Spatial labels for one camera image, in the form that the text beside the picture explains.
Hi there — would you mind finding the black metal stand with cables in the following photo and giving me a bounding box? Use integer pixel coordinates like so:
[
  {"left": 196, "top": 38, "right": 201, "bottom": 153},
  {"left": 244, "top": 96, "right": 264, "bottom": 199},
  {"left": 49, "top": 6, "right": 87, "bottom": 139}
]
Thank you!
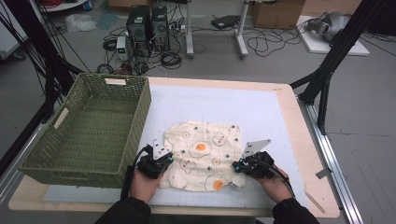
[{"left": 0, "top": 0, "right": 86, "bottom": 175}]

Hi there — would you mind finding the brown cardboard box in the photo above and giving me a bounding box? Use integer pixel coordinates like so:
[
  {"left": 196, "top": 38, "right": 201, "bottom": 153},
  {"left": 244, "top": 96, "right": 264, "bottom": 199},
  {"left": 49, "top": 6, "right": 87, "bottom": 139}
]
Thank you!
[{"left": 251, "top": 0, "right": 306, "bottom": 30}]

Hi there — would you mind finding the hand-held gripper cable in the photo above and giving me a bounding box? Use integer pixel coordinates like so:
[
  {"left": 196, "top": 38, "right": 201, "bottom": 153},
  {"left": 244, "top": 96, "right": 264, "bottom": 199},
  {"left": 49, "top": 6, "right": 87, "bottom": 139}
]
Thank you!
[
  {"left": 264, "top": 161, "right": 297, "bottom": 199},
  {"left": 120, "top": 145, "right": 153, "bottom": 201}
]

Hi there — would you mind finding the thin wooden strip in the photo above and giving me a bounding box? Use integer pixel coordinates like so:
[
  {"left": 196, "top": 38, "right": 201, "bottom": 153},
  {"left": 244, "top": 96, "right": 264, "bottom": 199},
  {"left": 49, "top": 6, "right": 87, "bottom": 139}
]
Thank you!
[{"left": 304, "top": 189, "right": 327, "bottom": 215}]

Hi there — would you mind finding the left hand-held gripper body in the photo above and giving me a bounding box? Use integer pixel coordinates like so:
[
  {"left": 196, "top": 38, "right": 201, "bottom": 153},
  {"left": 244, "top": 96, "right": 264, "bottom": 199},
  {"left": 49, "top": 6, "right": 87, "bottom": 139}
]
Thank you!
[{"left": 136, "top": 139, "right": 174, "bottom": 180}]

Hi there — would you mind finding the left hand-held gripper cable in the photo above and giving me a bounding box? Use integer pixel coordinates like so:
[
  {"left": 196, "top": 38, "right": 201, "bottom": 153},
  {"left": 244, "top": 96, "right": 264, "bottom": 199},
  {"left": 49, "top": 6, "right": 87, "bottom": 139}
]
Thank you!
[{"left": 120, "top": 145, "right": 153, "bottom": 201}]

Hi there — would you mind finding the grey bench power supply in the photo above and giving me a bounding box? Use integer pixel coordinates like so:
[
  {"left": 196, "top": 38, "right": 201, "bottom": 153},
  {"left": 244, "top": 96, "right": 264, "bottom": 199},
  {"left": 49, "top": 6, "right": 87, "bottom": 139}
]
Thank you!
[{"left": 116, "top": 35, "right": 129, "bottom": 62}]

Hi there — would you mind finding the white power strip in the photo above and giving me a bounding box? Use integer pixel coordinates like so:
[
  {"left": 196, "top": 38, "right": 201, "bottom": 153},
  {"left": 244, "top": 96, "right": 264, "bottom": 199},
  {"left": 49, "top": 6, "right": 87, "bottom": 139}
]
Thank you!
[{"left": 169, "top": 23, "right": 187, "bottom": 35}]

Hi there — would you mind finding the right hand-held gripper cable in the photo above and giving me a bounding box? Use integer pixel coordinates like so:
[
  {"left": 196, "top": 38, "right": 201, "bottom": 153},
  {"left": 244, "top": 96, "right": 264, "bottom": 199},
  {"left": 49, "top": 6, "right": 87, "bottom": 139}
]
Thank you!
[{"left": 264, "top": 161, "right": 297, "bottom": 199}]

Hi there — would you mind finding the green woven basket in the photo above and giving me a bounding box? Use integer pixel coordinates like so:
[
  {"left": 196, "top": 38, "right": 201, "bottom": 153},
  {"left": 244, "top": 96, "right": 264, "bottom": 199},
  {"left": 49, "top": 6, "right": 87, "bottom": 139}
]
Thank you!
[{"left": 18, "top": 73, "right": 152, "bottom": 189}]

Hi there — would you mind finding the clear plastic bag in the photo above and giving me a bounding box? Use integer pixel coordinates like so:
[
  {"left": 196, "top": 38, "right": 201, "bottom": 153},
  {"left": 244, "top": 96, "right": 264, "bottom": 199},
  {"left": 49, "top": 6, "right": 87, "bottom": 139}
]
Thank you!
[{"left": 64, "top": 12, "right": 98, "bottom": 34}]

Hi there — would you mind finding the small black cable coil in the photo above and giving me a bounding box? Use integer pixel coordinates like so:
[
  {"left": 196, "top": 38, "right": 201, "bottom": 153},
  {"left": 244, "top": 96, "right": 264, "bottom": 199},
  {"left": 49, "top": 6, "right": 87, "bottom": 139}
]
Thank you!
[{"left": 96, "top": 63, "right": 115, "bottom": 75}]

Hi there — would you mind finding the cream printed cloth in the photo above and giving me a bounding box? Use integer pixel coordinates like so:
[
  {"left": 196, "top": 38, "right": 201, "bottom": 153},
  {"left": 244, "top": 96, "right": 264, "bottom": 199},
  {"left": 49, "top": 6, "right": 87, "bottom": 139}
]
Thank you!
[{"left": 158, "top": 119, "right": 248, "bottom": 192}]

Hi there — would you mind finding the loose black floor cable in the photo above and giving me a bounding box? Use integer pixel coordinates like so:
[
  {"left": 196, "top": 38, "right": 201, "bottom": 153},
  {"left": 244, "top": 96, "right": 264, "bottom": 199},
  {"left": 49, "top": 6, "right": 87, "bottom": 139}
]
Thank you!
[{"left": 246, "top": 26, "right": 303, "bottom": 58}]

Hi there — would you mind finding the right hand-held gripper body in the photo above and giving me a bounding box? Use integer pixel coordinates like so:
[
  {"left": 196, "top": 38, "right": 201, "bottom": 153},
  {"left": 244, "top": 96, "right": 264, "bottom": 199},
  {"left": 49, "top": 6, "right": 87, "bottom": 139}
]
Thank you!
[{"left": 240, "top": 138, "right": 276, "bottom": 180}]

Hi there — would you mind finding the grey rounded device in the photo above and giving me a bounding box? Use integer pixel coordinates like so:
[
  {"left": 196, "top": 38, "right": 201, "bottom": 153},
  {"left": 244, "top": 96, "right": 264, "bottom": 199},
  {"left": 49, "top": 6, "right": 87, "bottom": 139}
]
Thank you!
[{"left": 304, "top": 11, "right": 352, "bottom": 43}]

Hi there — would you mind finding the wide black computer tower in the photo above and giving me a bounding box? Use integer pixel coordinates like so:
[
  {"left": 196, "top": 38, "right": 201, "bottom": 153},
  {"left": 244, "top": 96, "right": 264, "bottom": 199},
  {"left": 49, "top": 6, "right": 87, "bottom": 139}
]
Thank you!
[{"left": 125, "top": 5, "right": 153, "bottom": 58}]

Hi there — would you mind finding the aluminium rail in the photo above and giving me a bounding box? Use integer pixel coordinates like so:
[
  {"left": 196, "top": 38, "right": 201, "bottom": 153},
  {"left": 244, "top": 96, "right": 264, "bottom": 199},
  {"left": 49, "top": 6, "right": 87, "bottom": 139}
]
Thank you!
[
  {"left": 298, "top": 98, "right": 364, "bottom": 224},
  {"left": 0, "top": 122, "right": 45, "bottom": 204}
]

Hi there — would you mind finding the teal floor sheet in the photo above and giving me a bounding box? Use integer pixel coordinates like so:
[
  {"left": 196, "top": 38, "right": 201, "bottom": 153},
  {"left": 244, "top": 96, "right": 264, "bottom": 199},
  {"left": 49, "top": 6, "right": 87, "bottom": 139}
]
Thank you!
[{"left": 95, "top": 8, "right": 120, "bottom": 31}]

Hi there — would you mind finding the black flat box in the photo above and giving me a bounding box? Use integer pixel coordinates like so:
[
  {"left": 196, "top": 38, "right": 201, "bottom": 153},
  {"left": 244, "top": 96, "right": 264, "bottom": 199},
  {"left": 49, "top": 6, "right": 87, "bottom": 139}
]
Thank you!
[{"left": 210, "top": 14, "right": 241, "bottom": 31}]

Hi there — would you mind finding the white grid mat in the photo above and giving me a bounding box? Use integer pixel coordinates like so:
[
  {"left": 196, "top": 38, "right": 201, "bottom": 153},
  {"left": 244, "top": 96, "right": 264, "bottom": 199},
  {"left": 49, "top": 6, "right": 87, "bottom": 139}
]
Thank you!
[{"left": 43, "top": 84, "right": 311, "bottom": 211}]

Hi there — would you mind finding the white floor board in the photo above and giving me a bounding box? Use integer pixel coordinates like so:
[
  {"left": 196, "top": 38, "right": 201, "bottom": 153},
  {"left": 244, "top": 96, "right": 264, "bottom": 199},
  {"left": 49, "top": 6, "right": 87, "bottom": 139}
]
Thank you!
[{"left": 296, "top": 15, "right": 371, "bottom": 57}]

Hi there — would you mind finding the person's right hand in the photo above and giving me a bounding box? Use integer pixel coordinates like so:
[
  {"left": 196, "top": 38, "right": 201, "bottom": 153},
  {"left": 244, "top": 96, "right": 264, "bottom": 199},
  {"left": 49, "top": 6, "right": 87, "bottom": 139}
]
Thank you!
[{"left": 257, "top": 167, "right": 294, "bottom": 203}]

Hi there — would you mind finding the narrow black computer tower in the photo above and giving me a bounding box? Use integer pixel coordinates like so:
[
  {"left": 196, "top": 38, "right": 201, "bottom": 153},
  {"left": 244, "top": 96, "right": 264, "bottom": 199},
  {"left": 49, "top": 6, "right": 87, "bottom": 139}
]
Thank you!
[{"left": 150, "top": 6, "right": 171, "bottom": 52}]

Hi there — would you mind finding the grey tape piece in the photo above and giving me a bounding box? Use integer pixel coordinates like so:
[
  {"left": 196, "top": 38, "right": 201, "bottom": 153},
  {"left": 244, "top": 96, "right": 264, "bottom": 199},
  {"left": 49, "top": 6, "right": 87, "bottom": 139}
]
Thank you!
[{"left": 315, "top": 167, "right": 333, "bottom": 180}]

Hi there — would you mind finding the white desk leg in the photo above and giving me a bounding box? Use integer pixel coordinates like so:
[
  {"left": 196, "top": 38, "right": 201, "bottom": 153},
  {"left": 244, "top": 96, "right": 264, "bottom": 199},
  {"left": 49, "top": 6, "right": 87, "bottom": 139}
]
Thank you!
[
  {"left": 185, "top": 0, "right": 195, "bottom": 60},
  {"left": 234, "top": 0, "right": 250, "bottom": 60}
]

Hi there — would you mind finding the person's left hand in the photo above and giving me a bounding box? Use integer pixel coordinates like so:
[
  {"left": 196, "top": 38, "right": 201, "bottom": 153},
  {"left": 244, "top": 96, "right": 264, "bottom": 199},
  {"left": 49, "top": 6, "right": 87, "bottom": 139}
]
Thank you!
[{"left": 130, "top": 169, "right": 164, "bottom": 203}]

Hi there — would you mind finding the large black cable coil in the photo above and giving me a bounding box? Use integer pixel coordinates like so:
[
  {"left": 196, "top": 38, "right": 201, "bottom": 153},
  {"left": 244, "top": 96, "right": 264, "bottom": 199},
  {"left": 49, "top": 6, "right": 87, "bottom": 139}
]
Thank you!
[{"left": 161, "top": 50, "right": 183, "bottom": 70}]

